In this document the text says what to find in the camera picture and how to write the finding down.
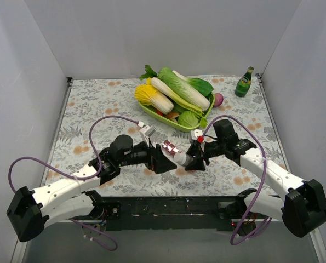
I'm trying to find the white pill bottle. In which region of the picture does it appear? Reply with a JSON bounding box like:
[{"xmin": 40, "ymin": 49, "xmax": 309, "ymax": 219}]
[{"xmin": 173, "ymin": 152, "xmax": 193, "ymax": 167}]

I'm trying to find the red weekly pill organizer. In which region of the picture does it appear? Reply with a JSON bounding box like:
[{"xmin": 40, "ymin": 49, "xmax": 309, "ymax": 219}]
[{"xmin": 161, "ymin": 140, "xmax": 183, "ymax": 158}]

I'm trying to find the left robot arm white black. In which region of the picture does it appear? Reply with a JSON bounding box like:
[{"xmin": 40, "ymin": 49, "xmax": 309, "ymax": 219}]
[{"xmin": 7, "ymin": 135, "xmax": 177, "ymax": 242}]

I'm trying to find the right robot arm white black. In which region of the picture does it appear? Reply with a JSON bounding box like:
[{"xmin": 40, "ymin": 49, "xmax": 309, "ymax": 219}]
[{"xmin": 185, "ymin": 119, "xmax": 326, "ymax": 238}]

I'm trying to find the green plastic tray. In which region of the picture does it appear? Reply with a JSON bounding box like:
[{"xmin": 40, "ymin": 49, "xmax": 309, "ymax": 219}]
[{"xmin": 139, "ymin": 103, "xmax": 208, "ymax": 133}]

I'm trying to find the small round green cabbage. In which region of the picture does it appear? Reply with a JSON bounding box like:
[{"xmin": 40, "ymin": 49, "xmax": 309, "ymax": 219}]
[{"xmin": 178, "ymin": 110, "xmax": 199, "ymax": 128}]

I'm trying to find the brown mushroom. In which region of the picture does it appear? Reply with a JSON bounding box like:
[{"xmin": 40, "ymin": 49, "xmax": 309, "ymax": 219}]
[{"xmin": 165, "ymin": 111, "xmax": 180, "ymax": 122}]

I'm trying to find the purple red onion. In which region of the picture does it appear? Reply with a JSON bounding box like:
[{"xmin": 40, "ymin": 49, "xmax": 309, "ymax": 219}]
[{"xmin": 213, "ymin": 93, "xmax": 224, "ymax": 108}]

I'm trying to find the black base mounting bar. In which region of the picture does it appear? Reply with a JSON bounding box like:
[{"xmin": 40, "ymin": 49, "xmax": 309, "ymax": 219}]
[{"xmin": 72, "ymin": 191, "xmax": 273, "ymax": 231}]

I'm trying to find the green napa cabbage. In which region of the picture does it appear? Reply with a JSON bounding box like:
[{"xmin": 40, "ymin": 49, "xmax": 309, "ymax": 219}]
[{"xmin": 158, "ymin": 67, "xmax": 210, "ymax": 112}]

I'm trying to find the yellow napa cabbage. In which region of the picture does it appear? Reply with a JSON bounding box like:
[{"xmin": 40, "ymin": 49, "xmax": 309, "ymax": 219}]
[{"xmin": 134, "ymin": 84, "xmax": 174, "ymax": 115}]

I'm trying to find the green bok choy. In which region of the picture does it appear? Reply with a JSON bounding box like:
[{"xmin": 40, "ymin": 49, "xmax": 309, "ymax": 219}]
[{"xmin": 173, "ymin": 70, "xmax": 213, "ymax": 98}]

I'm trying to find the floral tablecloth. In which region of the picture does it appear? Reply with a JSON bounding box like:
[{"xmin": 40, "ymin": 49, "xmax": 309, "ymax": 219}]
[{"xmin": 43, "ymin": 76, "xmax": 286, "ymax": 196}]

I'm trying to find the green glass bottle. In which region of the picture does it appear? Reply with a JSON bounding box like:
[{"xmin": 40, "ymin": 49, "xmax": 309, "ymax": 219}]
[{"xmin": 235, "ymin": 66, "xmax": 254, "ymax": 98}]

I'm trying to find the white celery stalk bunch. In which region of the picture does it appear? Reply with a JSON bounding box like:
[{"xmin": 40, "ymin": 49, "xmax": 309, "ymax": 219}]
[{"xmin": 140, "ymin": 65, "xmax": 211, "ymax": 122}]

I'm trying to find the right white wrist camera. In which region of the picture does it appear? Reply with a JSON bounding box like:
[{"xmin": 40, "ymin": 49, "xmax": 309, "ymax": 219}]
[{"xmin": 188, "ymin": 129, "xmax": 205, "ymax": 151}]

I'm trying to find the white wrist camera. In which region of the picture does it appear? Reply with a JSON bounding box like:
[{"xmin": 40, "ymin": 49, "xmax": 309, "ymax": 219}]
[
  {"xmin": 188, "ymin": 129, "xmax": 205, "ymax": 151},
  {"xmin": 139, "ymin": 125, "xmax": 156, "ymax": 145}
]

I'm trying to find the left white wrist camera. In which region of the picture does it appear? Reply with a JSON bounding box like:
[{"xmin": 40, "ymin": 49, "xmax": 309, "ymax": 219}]
[{"xmin": 139, "ymin": 125, "xmax": 156, "ymax": 145}]

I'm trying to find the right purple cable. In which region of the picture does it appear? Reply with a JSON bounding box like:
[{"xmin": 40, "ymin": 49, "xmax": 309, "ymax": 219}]
[{"xmin": 201, "ymin": 115, "xmax": 273, "ymax": 246}]

